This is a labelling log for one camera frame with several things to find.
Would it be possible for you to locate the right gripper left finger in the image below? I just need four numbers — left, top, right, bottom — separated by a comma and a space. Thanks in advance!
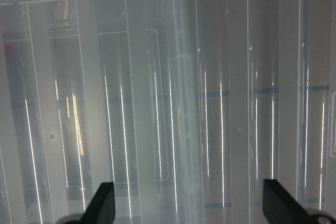
79, 182, 116, 224

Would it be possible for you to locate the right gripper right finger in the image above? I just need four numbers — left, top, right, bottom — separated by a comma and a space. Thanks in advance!
262, 179, 312, 224

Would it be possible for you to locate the clear plastic box lid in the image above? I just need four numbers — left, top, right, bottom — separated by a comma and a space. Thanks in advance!
1, 0, 335, 223

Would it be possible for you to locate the clear plastic storage box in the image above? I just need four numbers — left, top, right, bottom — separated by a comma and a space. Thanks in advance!
1, 19, 185, 223

